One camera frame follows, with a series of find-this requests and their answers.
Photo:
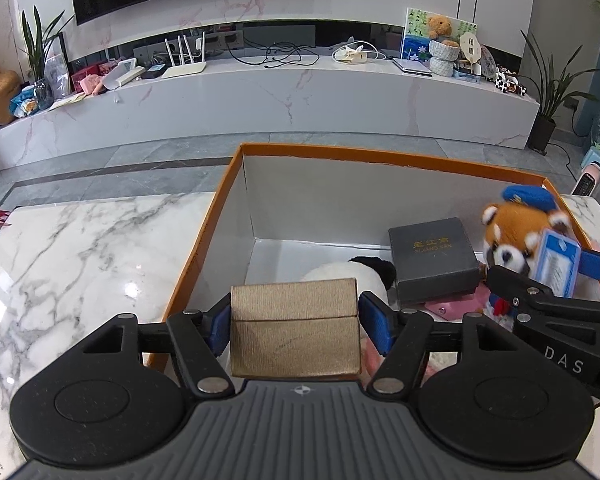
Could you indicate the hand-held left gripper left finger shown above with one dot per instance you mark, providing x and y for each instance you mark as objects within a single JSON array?
[{"x": 219, "y": 327}]

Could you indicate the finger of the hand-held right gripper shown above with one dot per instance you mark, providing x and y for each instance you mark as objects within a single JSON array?
[
  {"x": 520, "y": 287},
  {"x": 597, "y": 266}
]

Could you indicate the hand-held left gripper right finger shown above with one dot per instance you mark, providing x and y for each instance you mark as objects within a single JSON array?
[{"x": 375, "y": 322}]

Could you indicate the blue plastic tag card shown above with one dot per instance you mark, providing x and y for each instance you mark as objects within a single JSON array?
[{"x": 557, "y": 262}]

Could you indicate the red panda plush blue hat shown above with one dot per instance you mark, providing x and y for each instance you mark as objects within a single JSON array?
[{"x": 512, "y": 230}]

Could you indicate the panda plush with striped pants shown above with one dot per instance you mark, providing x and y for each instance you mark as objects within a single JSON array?
[{"x": 330, "y": 272}]

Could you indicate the white crochet bunny pink flowers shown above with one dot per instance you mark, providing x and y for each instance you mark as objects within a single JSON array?
[{"x": 452, "y": 307}]

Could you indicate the gold gift box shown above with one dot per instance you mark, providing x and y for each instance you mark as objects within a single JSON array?
[{"x": 292, "y": 332}]

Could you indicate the dark grey gift box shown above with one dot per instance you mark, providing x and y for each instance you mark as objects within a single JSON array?
[{"x": 432, "y": 257}]

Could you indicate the orange cardboard box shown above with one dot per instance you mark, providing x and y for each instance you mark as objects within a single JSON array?
[{"x": 215, "y": 240}]

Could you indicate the white pink heater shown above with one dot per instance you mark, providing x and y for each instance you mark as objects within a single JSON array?
[{"x": 591, "y": 177}]

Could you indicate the potted green plant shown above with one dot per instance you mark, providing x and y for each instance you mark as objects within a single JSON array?
[{"x": 547, "y": 90}]

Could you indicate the cow pattern figurine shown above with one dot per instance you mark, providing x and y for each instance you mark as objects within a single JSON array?
[{"x": 509, "y": 82}]

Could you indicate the decorative plate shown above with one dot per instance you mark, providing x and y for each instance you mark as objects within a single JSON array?
[{"x": 489, "y": 62}]

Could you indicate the white marble TV cabinet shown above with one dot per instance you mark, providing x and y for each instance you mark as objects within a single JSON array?
[{"x": 280, "y": 105}]

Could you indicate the stacked ceramic pots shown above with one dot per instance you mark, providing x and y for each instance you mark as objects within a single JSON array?
[{"x": 442, "y": 57}]

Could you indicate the silver laptop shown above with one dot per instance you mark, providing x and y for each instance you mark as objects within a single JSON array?
[{"x": 412, "y": 66}]

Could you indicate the round paper fan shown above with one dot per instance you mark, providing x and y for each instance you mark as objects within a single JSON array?
[{"x": 470, "y": 46}]

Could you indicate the white wifi router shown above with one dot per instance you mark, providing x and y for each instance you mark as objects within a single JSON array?
[{"x": 185, "y": 67}]

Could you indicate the beige tissue box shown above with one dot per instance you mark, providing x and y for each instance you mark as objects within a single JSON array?
[{"x": 351, "y": 55}]

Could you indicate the white flat device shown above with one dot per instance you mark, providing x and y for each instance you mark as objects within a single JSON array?
[{"x": 122, "y": 74}]

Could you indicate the small brown teddy bear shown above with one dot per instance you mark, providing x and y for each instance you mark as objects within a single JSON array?
[{"x": 439, "y": 27}]

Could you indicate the pink packet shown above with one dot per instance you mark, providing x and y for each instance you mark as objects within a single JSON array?
[{"x": 92, "y": 84}]

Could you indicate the picture card with bear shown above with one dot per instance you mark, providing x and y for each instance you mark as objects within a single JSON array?
[{"x": 415, "y": 30}]

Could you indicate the blue snack bag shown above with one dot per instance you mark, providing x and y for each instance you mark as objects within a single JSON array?
[{"x": 24, "y": 102}]

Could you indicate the gold vase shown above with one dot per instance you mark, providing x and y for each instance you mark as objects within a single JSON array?
[{"x": 0, "y": 97}]

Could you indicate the green plant in glass vase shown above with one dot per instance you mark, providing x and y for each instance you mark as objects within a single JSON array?
[{"x": 37, "y": 55}]

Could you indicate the photo frame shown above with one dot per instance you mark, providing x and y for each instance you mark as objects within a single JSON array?
[{"x": 56, "y": 67}]

